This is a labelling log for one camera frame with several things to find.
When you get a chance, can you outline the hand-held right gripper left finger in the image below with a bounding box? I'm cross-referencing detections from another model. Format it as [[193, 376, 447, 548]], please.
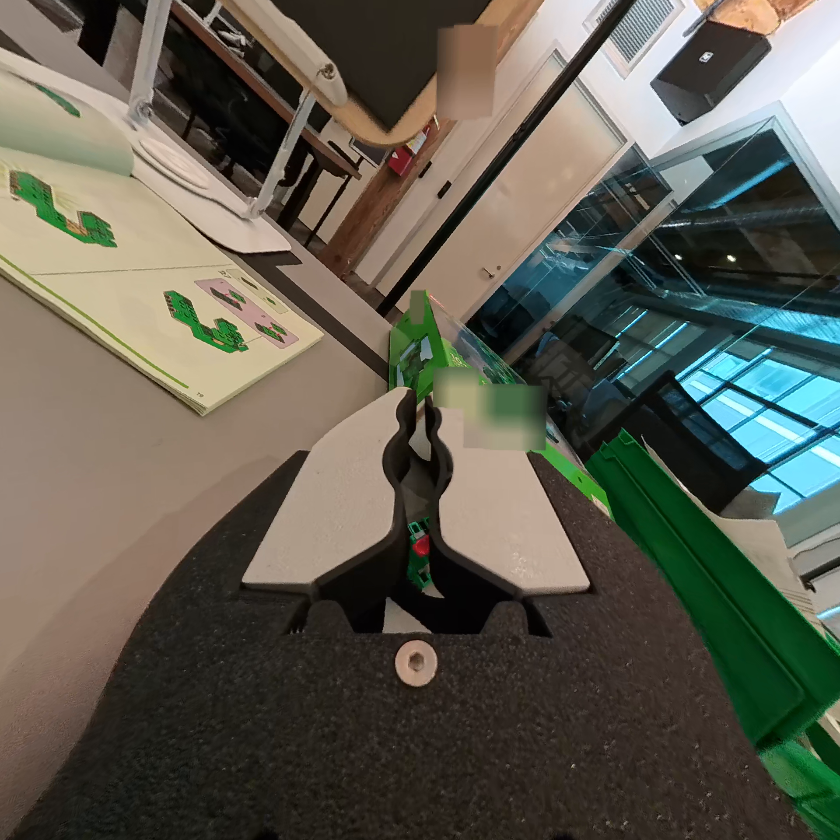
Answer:
[[240, 386, 419, 599]]

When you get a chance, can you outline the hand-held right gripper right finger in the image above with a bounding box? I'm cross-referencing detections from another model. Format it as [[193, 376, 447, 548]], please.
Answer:
[[424, 397, 593, 601]]

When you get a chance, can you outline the small green red brick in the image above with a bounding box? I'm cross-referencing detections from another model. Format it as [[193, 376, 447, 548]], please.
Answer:
[[406, 517, 435, 586]]

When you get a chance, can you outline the white desk lamp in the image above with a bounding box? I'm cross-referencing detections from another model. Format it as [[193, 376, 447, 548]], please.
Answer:
[[126, 0, 350, 256]]

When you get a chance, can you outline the green cardboard toy box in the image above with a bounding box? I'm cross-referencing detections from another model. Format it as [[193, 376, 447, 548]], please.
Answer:
[[389, 290, 614, 519]]

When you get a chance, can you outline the green plastic tray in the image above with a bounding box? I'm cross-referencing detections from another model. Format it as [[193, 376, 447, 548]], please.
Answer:
[[584, 428, 840, 840]]

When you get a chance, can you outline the brick instruction booklet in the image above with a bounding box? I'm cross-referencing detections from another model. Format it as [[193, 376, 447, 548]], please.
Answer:
[[0, 49, 325, 418]]

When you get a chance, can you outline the white door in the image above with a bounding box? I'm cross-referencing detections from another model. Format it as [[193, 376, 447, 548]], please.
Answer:
[[367, 49, 632, 324]]

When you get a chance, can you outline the red box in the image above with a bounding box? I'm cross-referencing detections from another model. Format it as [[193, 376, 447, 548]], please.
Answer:
[[387, 125, 435, 175]]

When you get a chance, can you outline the brown wooden table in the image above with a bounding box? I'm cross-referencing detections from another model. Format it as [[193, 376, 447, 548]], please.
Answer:
[[167, 0, 364, 248]]

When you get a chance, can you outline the black loudspeaker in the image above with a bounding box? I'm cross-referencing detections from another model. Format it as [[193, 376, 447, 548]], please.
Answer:
[[650, 20, 773, 126]]

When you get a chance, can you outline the white air vent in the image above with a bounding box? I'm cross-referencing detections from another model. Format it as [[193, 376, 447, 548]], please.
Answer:
[[584, 0, 687, 77]]

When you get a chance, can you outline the black metal post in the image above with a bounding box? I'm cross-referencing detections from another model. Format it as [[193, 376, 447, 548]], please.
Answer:
[[375, 0, 641, 318]]

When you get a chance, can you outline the black panel with wooden frame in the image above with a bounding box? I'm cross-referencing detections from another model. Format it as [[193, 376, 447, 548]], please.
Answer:
[[222, 0, 547, 154]]

